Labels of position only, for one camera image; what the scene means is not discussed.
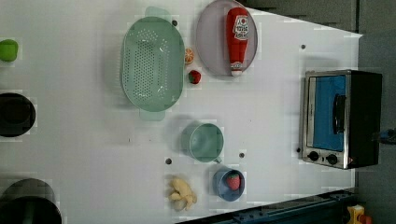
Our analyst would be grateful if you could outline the black toaster oven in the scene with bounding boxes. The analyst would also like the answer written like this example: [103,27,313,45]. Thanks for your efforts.
[301,69,382,170]

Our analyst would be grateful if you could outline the green cup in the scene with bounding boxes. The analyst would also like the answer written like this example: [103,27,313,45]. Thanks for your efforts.
[180,121,224,163]

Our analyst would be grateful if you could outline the red strawberry toy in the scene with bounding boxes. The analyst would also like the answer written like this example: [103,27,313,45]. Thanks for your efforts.
[189,70,202,85]

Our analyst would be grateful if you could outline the orange slice toy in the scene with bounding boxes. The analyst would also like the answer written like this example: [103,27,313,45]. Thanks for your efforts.
[185,48,194,64]

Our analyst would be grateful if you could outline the strawberry toy in bowl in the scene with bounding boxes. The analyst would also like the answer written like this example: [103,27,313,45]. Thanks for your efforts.
[226,173,241,190]

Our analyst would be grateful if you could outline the green oval colander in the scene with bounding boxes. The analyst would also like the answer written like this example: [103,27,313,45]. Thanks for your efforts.
[120,7,185,121]

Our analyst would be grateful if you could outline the blue bowl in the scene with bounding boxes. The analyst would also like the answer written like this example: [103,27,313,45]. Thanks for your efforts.
[212,167,245,202]

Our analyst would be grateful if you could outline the yellow plush banana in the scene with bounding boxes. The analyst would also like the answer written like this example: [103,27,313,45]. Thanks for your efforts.
[168,177,197,211]

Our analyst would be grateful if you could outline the red plush ketchup bottle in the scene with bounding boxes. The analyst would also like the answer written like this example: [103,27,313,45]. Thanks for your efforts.
[226,7,249,77]

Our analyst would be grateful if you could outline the yellow orange clamp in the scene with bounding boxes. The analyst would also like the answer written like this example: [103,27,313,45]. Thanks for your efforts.
[347,204,373,224]

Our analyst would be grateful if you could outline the black round base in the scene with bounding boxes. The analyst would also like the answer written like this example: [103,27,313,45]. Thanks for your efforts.
[0,178,63,224]

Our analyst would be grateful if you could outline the green cylinder object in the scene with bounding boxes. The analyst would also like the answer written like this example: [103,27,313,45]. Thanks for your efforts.
[0,39,19,62]

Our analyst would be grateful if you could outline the blue metal frame rail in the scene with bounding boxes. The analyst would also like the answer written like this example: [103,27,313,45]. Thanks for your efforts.
[178,190,357,224]

